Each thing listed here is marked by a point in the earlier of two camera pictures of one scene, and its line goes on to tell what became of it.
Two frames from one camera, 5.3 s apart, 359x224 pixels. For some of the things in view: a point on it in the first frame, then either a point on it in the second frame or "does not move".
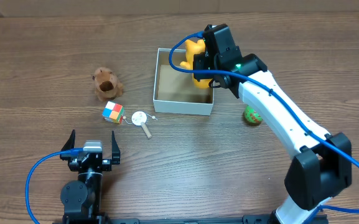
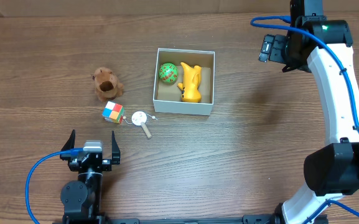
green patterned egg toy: x=251 y=117 to x=168 y=72
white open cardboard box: x=175 y=91 does not move
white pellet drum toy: x=140 y=117 does not move
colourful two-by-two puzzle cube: x=113 y=112 does not move
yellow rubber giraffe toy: x=191 y=48 to x=190 y=86
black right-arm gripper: x=200 y=62 to x=279 y=48
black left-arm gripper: x=91 y=162 does not move
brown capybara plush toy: x=106 y=84 does not move
